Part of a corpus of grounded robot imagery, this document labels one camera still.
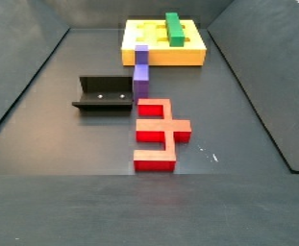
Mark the black angled bracket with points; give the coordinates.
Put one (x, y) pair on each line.
(105, 93)

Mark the green long block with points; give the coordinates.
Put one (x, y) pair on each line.
(173, 29)

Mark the yellow slotted board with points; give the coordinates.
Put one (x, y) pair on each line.
(149, 33)

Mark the purple stepped block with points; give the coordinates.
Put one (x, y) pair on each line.
(141, 72)

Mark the red branched block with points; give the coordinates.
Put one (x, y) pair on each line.
(156, 126)

